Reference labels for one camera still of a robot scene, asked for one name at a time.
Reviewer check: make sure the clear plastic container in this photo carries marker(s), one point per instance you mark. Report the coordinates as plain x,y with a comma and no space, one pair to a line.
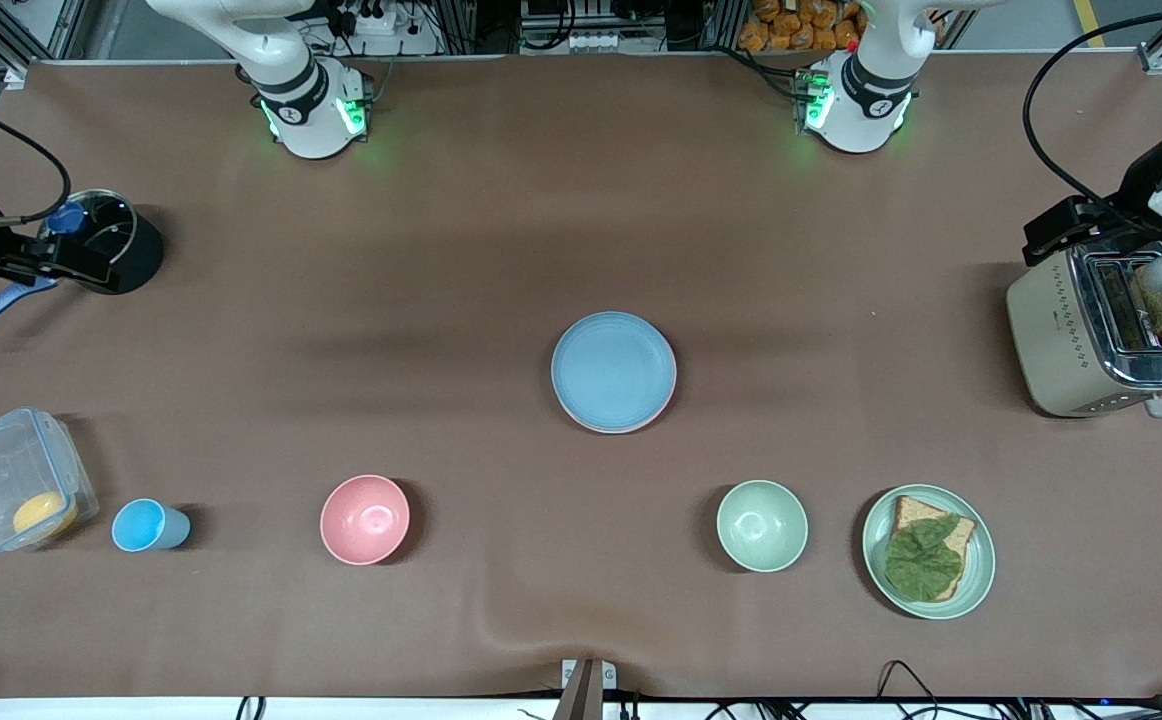
1,470

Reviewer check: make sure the bread slice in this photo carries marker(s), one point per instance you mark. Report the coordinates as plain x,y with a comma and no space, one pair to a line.
906,512

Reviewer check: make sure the white power strip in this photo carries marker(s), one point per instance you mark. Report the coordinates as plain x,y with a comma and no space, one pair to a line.
369,20
593,42

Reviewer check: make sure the pink plate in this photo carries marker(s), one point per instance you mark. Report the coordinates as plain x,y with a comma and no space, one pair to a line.
621,431

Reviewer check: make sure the blue plate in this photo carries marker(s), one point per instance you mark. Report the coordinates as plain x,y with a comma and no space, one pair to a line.
613,370

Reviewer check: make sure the beige chrome toaster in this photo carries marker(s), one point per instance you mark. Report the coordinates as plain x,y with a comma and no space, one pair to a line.
1051,340

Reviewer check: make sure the green lettuce leaf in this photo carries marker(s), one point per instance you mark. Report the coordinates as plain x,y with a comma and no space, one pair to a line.
926,560

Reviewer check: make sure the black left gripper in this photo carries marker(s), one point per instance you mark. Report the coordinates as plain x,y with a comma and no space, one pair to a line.
1133,186

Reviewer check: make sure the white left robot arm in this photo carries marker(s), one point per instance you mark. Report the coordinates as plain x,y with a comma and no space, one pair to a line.
861,105

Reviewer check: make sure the metal table clamp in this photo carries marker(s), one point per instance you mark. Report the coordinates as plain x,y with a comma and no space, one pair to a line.
587,688

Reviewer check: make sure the green bowl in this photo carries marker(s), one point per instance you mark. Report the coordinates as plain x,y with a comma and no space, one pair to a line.
762,525

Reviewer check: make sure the blue cup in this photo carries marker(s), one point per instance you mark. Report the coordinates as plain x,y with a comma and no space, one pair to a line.
146,526

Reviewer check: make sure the brown table cover mat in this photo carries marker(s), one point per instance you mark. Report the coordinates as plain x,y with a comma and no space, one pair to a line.
501,230

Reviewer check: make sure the pink bowl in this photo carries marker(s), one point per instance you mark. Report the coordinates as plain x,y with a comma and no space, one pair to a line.
365,519

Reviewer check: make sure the bag of orange bread rolls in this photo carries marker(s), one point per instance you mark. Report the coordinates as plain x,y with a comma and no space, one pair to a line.
801,25

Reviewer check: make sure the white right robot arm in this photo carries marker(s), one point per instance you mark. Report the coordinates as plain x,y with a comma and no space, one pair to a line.
306,110

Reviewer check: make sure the green plate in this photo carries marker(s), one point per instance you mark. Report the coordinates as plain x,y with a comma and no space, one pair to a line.
976,565

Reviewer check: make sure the yellow round food piece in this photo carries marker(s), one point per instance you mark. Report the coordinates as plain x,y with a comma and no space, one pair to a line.
44,514

